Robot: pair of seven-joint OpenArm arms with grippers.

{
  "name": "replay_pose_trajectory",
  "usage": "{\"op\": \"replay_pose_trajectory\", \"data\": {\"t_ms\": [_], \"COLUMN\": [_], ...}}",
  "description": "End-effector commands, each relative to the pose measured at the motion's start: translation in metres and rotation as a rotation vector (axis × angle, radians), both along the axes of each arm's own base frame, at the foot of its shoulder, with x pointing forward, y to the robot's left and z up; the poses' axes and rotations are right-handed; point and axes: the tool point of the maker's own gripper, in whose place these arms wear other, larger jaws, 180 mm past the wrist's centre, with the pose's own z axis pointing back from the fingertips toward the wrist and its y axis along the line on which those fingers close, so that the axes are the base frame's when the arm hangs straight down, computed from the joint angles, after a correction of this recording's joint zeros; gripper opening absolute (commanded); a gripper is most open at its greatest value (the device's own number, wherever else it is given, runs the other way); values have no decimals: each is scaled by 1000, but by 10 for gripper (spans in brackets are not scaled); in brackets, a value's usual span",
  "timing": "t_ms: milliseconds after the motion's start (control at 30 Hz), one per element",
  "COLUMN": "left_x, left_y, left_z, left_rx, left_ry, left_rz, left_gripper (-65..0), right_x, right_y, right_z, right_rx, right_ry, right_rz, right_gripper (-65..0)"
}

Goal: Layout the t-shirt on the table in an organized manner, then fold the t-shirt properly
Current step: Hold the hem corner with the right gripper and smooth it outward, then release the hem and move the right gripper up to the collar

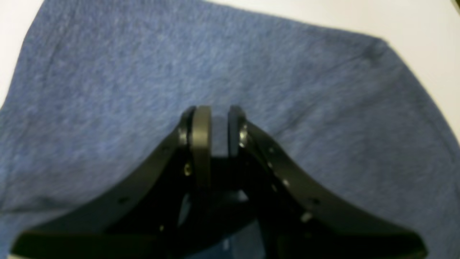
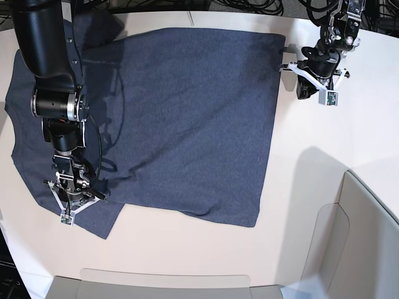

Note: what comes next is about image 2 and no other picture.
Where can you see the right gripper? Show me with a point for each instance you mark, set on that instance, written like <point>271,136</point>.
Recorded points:
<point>74,195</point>

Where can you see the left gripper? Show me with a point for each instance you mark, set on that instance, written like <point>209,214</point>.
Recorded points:
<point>314,76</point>

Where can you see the dark blue t-shirt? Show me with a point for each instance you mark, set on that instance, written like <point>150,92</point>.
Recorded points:
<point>183,119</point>

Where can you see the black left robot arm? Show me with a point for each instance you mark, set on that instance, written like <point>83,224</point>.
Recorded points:
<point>339,23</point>

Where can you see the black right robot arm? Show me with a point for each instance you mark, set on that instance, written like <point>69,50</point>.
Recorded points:
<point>47,45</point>

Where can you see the grey bin bottom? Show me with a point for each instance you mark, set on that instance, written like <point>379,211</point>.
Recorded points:
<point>111,284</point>

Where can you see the grey bin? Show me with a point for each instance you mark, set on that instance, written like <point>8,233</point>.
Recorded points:
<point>354,248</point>
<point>111,284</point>

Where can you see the grey bin right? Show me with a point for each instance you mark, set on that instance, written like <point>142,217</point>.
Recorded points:
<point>354,248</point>

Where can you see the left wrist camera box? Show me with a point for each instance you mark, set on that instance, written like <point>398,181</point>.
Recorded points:
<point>328,97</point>

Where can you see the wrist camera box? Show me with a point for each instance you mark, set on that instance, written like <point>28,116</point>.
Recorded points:
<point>328,97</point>
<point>67,219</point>

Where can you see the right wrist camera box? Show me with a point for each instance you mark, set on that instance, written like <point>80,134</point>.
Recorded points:
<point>67,219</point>

